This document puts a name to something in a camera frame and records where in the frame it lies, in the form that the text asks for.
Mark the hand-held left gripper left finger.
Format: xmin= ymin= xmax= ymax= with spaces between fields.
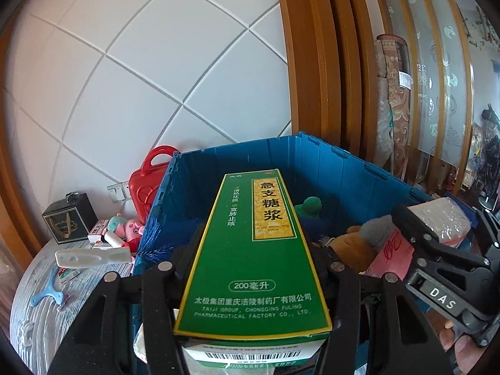
xmin=47 ymin=227 xmax=206 ymax=375

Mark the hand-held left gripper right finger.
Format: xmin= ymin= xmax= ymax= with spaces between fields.
xmin=308 ymin=242 xmax=444 ymax=375

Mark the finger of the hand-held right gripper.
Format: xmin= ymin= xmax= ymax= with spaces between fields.
xmin=474 ymin=207 xmax=500 ymax=251
xmin=392 ymin=202 xmax=495 ymax=283

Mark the clear plastic packet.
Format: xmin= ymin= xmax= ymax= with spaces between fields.
xmin=410 ymin=197 xmax=475 ymax=248

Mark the green medicine box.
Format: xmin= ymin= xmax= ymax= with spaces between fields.
xmin=173 ymin=169 xmax=333 ymax=375

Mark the white cylindrical bottle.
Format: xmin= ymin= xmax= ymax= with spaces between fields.
xmin=102 ymin=230 xmax=123 ymax=248

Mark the blue plastic storage crate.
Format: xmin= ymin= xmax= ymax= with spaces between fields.
xmin=131 ymin=135 xmax=479 ymax=340

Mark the grey striped desktop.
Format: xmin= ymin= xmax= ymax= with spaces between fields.
xmin=10 ymin=238 xmax=135 ymax=375

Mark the person's right hand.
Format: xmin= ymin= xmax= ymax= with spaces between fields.
xmin=437 ymin=320 xmax=493 ymax=368

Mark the brown plush toy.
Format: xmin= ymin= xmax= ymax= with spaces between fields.
xmin=328 ymin=215 xmax=395 ymax=275

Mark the pink paper sheet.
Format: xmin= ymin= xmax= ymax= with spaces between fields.
xmin=365 ymin=228 xmax=415 ymax=281

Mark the pink pig plush toy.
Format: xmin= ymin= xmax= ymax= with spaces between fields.
xmin=107 ymin=213 xmax=147 ymax=253

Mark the green blue plush toy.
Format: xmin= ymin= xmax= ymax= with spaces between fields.
xmin=294 ymin=196 xmax=333 ymax=245

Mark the red plastic carry case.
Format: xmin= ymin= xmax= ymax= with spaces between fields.
xmin=128 ymin=145 xmax=181 ymax=225

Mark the pink white small box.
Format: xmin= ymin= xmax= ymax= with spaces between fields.
xmin=88 ymin=219 xmax=110 ymax=243

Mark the white plastic scraper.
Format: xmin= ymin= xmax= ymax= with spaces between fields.
xmin=55 ymin=247 xmax=133 ymax=270

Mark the patterned rolled carpet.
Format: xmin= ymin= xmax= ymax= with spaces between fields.
xmin=375 ymin=33 xmax=415 ymax=183

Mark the black gift box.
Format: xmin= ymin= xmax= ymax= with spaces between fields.
xmin=42 ymin=192 xmax=98 ymax=245

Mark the light blue plastic tool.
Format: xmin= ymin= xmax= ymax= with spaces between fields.
xmin=30 ymin=267 xmax=69 ymax=307

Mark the frosted patterned glass panel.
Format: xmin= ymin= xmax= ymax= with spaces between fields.
xmin=383 ymin=0 xmax=500 ymax=188

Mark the wooden slat partition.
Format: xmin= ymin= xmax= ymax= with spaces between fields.
xmin=273 ymin=0 xmax=481 ymax=196

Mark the white wall switch socket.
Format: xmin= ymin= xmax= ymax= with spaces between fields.
xmin=107 ymin=182 xmax=129 ymax=203

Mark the wooden wall trim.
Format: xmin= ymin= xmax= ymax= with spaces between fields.
xmin=0 ymin=27 xmax=45 ymax=268

